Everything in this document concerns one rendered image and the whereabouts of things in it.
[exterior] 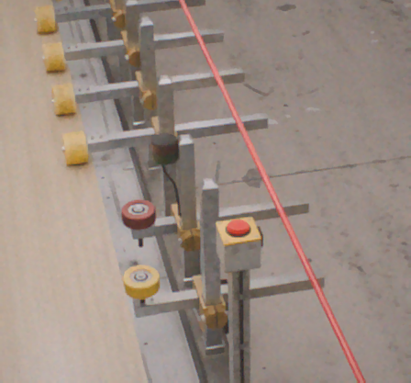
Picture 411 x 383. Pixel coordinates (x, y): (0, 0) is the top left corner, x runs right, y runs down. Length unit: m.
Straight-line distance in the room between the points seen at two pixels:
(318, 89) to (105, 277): 2.64
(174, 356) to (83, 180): 0.49
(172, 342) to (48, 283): 0.40
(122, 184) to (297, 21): 2.45
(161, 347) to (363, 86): 2.52
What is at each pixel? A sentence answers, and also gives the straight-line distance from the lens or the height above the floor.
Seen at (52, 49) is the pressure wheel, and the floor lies 0.98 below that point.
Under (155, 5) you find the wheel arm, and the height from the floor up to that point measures 0.95.
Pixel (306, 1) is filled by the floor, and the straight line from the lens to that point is 5.78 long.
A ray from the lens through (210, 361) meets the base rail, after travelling 2.58.
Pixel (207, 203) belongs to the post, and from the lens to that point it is 2.34.
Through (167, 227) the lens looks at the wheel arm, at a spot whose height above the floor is 0.85.
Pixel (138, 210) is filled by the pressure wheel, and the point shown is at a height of 0.91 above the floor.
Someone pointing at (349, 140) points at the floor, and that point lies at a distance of 4.65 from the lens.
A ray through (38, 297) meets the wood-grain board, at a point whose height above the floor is 0.90.
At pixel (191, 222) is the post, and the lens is 2.68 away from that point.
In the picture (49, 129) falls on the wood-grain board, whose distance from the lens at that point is 3.04.
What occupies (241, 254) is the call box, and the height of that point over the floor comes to 1.19.
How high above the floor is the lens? 2.47
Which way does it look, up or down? 34 degrees down
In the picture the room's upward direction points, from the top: 2 degrees counter-clockwise
